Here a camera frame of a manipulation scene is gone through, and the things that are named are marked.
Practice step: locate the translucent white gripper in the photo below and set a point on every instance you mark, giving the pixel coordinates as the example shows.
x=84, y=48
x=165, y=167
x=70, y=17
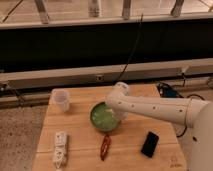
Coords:
x=119, y=115

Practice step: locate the green ceramic bowl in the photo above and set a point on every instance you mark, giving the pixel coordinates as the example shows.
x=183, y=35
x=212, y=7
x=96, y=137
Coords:
x=101, y=117

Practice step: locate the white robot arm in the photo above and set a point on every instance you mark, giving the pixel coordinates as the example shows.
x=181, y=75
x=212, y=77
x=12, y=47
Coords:
x=193, y=113

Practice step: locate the black smartphone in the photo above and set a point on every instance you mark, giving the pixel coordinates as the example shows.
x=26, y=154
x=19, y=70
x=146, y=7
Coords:
x=150, y=144

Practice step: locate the white power strip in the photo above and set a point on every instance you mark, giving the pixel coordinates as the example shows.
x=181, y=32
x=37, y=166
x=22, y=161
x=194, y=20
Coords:
x=60, y=150

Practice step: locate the clear plastic measuring cup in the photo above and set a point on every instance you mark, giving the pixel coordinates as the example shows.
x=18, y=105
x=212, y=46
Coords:
x=61, y=98

